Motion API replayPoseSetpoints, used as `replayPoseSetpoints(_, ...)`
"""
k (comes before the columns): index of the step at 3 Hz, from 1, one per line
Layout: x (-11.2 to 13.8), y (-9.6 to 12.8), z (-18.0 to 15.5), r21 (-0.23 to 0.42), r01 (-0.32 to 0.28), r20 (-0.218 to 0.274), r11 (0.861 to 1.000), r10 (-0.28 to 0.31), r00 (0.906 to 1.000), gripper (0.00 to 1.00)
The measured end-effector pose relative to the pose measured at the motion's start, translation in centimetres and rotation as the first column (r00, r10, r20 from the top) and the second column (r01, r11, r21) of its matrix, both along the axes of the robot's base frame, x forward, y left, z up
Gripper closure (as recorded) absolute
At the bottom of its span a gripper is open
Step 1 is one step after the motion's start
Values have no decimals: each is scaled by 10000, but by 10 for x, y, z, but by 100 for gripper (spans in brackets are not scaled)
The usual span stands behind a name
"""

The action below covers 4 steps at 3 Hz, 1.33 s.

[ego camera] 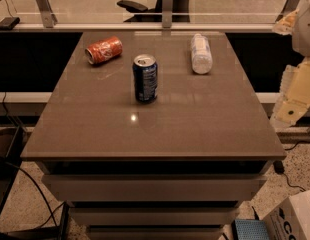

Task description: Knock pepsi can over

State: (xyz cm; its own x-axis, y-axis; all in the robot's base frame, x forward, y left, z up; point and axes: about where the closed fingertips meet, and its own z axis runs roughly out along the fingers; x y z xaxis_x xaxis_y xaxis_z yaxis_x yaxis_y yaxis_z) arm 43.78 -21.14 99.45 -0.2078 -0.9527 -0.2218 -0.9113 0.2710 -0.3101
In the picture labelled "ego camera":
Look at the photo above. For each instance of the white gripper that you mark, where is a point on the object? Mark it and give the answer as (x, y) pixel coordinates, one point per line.
(305, 34)

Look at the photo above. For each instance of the blue pepsi can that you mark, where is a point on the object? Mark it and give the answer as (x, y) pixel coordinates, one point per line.
(145, 71)

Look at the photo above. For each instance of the orange soda can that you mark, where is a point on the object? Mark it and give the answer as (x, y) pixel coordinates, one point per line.
(103, 50)

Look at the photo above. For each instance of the clear plastic water bottle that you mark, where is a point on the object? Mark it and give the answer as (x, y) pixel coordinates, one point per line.
(201, 54)

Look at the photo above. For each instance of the white cardboard box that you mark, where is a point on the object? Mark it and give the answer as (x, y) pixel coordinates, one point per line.
(290, 220)

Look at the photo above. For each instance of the grey drawer cabinet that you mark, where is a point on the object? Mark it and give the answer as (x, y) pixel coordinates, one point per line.
(174, 169)

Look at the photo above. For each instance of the blue perforated box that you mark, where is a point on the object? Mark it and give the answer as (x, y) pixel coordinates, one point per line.
(249, 230)

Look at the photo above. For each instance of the black device on ledge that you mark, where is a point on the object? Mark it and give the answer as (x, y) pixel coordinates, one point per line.
(8, 23)

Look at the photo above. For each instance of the dark bin at left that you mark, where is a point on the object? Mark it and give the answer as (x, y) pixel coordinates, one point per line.
(11, 145)

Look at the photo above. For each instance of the metal railing post right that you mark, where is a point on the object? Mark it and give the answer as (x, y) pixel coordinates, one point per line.
(292, 0)

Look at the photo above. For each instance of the metal railing post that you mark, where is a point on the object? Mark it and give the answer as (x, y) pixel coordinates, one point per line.
(167, 6)
(48, 17)
(292, 0)

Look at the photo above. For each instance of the metal railing post middle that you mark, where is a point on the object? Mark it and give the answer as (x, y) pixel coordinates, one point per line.
(167, 6)

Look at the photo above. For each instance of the metal railing post left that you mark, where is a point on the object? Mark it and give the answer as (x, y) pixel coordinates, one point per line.
(48, 17)

